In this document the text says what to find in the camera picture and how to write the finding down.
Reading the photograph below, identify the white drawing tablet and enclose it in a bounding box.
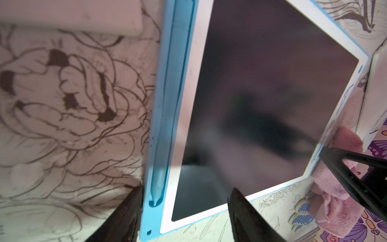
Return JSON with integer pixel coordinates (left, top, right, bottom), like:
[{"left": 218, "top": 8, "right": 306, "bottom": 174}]
[
  {"left": 1, "top": 0, "right": 143, "bottom": 36},
  {"left": 356, "top": 43, "right": 387, "bottom": 144}
]

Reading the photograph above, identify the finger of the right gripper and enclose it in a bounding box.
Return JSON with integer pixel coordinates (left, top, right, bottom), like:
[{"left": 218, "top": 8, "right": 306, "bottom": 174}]
[{"left": 319, "top": 147, "right": 387, "bottom": 222}]

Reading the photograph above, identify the blue stylus in tablet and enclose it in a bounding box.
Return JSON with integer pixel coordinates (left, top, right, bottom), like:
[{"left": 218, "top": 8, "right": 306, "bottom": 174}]
[{"left": 149, "top": 1, "right": 195, "bottom": 207}]

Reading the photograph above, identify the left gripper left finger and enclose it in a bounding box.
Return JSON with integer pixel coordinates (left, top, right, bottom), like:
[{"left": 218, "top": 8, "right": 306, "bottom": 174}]
[{"left": 86, "top": 187, "right": 144, "bottom": 242}]

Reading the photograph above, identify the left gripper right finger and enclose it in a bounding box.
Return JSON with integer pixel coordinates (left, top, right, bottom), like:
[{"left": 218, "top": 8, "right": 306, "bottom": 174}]
[{"left": 227, "top": 188, "right": 285, "bottom": 242}]

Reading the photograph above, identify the pink cloth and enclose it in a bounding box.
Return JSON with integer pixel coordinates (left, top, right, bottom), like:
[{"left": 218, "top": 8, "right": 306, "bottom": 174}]
[{"left": 308, "top": 127, "right": 364, "bottom": 238}]

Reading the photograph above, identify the blue-edged drawing tablet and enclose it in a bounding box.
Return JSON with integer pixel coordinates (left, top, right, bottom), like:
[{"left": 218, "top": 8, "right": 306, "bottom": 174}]
[{"left": 139, "top": 1, "right": 369, "bottom": 242}]

